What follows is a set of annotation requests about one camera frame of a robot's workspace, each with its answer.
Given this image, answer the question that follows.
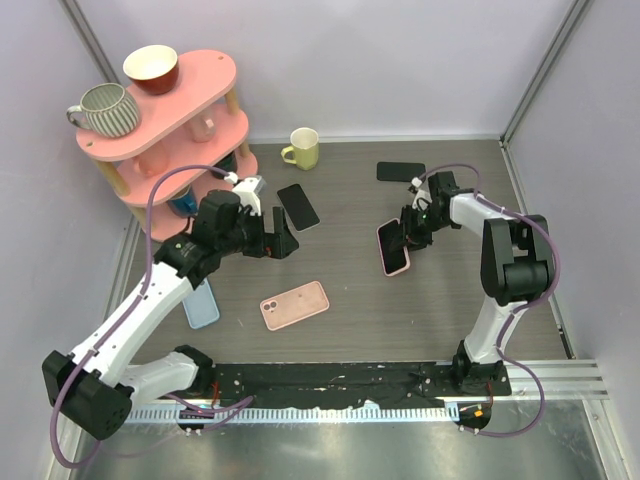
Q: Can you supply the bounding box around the pink mug middle shelf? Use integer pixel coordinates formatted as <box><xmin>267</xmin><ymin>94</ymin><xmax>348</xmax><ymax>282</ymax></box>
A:
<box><xmin>133</xmin><ymin>141</ymin><xmax>169</xmax><ymax>177</ymax></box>

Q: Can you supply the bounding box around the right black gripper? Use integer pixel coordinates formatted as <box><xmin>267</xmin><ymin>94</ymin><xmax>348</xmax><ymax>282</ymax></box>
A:
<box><xmin>391</xmin><ymin>205</ymin><xmax>452</xmax><ymax>254</ymax></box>

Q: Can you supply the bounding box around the white cable duct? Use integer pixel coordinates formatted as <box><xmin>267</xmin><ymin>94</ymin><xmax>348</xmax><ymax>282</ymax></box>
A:
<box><xmin>126</xmin><ymin>402</ymin><xmax>459</xmax><ymax>425</ymax></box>

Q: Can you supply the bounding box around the dark green mug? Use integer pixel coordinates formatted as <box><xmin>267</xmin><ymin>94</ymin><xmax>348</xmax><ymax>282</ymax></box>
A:
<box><xmin>215</xmin><ymin>152</ymin><xmax>238</xmax><ymax>172</ymax></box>

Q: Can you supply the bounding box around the pink mug upper shelf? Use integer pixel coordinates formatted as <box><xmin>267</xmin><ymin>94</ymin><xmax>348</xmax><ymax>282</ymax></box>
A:
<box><xmin>185</xmin><ymin>114</ymin><xmax>216</xmax><ymax>143</ymax></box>

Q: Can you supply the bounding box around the blue mug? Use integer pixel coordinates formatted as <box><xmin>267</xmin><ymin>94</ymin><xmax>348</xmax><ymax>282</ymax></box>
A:
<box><xmin>167</xmin><ymin>185</ymin><xmax>198</xmax><ymax>218</ymax></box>

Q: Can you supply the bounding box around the light blue phone case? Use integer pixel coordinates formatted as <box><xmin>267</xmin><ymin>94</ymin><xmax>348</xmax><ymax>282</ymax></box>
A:
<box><xmin>182</xmin><ymin>280</ymin><xmax>220</xmax><ymax>330</ymax></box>

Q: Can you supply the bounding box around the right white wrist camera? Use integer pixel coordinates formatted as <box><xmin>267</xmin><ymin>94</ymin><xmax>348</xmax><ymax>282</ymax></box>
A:
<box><xmin>408</xmin><ymin>177</ymin><xmax>431</xmax><ymax>210</ymax></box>

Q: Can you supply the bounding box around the grey striped mug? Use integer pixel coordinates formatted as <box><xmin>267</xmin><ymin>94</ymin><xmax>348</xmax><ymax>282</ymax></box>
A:
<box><xmin>66</xmin><ymin>83</ymin><xmax>141</xmax><ymax>139</ymax></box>

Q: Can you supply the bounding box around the pink phone case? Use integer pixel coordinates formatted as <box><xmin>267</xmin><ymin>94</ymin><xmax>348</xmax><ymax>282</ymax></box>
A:
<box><xmin>376</xmin><ymin>218</ymin><xmax>412</xmax><ymax>278</ymax></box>
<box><xmin>260</xmin><ymin>281</ymin><xmax>330</xmax><ymax>331</ymax></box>

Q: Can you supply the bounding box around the pink three-tier shelf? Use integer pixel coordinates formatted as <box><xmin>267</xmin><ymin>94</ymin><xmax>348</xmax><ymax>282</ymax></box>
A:
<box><xmin>76</xmin><ymin>50</ymin><xmax>258</xmax><ymax>226</ymax></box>

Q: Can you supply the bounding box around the yellow mug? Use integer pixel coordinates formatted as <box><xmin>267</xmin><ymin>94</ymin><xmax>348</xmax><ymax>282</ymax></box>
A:
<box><xmin>281</xmin><ymin>127</ymin><xmax>319</xmax><ymax>171</ymax></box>

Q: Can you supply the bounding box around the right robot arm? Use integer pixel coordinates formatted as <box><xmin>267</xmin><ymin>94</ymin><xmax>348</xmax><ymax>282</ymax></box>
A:
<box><xmin>377</xmin><ymin>168</ymin><xmax>560</xmax><ymax>395</ymax></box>

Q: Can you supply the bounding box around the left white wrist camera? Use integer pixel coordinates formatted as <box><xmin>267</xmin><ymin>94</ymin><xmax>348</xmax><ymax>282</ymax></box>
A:
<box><xmin>232</xmin><ymin>175</ymin><xmax>266</xmax><ymax>216</ymax></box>

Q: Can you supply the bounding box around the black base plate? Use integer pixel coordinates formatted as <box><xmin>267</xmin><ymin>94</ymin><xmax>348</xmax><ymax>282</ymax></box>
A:
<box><xmin>174</xmin><ymin>362</ymin><xmax>512</xmax><ymax>410</ymax></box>

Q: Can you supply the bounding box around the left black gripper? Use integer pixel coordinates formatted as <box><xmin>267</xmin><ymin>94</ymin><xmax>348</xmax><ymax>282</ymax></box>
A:
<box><xmin>218</xmin><ymin>205</ymin><xmax>298</xmax><ymax>259</ymax></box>

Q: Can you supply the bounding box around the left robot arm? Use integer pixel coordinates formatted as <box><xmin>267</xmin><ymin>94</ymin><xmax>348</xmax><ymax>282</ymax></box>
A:
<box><xmin>42</xmin><ymin>176</ymin><xmax>299</xmax><ymax>440</ymax></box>

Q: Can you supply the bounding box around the black phone face up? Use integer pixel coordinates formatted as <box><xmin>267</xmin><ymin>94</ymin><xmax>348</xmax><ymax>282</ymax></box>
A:
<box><xmin>277</xmin><ymin>184</ymin><xmax>320</xmax><ymax>232</ymax></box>

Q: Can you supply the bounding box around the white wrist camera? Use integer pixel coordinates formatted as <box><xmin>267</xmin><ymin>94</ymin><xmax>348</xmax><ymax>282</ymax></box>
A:
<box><xmin>232</xmin><ymin>175</ymin><xmax>266</xmax><ymax>216</ymax></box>
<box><xmin>408</xmin><ymin>177</ymin><xmax>431</xmax><ymax>210</ymax></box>

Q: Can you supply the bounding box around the red bowl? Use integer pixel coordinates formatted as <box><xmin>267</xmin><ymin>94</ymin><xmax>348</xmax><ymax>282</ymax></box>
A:
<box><xmin>122</xmin><ymin>45</ymin><xmax>179</xmax><ymax>95</ymax></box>

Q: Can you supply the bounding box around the pink mug shelf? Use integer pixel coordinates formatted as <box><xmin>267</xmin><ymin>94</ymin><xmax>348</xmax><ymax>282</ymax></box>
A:
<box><xmin>133</xmin><ymin>141</ymin><xmax>169</xmax><ymax>177</ymax></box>
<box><xmin>185</xmin><ymin>114</ymin><xmax>216</xmax><ymax>143</ymax></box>

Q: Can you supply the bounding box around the black phone case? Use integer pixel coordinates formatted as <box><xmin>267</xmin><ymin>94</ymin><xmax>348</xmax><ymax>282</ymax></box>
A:
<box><xmin>376</xmin><ymin>161</ymin><xmax>426</xmax><ymax>182</ymax></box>

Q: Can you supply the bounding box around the aluminium rail frame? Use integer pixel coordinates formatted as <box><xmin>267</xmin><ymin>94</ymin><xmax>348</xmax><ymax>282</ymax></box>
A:
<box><xmin>62</xmin><ymin>358</ymin><xmax>611</xmax><ymax>406</ymax></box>

